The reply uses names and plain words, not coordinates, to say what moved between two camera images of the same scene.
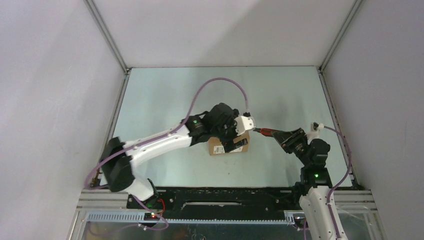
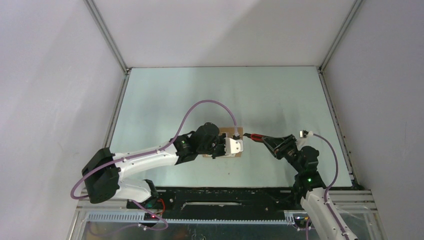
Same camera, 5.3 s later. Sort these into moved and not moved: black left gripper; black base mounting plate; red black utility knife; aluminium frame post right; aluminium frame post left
Moved: black left gripper; red black utility knife
Not moved: black base mounting plate; aluminium frame post left; aluminium frame post right
